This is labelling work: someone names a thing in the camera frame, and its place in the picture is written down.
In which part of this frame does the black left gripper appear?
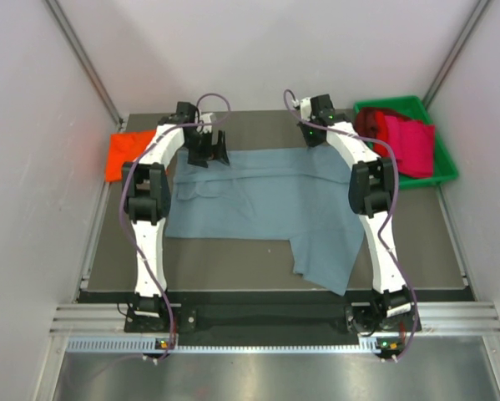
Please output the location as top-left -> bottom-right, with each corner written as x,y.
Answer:
182,129 -> 228,168

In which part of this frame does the blue grey t shirt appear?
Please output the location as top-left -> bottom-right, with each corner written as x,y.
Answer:
165,146 -> 364,296

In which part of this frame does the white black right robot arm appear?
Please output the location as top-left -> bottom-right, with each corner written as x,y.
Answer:
292,94 -> 415,331

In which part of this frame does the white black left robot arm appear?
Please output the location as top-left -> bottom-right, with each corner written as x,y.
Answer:
119,101 -> 230,334

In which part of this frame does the dark red t shirt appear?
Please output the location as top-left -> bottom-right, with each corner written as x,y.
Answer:
354,107 -> 411,139

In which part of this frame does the orange folded t shirt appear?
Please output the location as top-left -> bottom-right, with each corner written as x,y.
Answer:
104,130 -> 156,183

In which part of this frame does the pink t shirt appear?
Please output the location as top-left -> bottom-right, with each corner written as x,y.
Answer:
396,119 -> 436,179

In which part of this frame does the green plastic bin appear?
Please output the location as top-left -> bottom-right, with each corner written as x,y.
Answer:
353,95 -> 458,190

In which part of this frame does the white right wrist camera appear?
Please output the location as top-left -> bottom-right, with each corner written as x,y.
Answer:
292,97 -> 312,121

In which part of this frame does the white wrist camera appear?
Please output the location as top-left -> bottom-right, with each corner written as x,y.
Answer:
292,97 -> 312,121
198,113 -> 216,135

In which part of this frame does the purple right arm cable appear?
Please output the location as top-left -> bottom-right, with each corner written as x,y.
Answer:
282,89 -> 420,361

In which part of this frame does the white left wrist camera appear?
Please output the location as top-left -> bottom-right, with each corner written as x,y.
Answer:
198,113 -> 216,135

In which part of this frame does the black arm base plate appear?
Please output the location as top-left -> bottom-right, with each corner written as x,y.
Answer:
124,304 -> 416,335

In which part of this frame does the grey slotted cable duct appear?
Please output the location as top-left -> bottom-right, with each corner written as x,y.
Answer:
67,337 -> 405,353

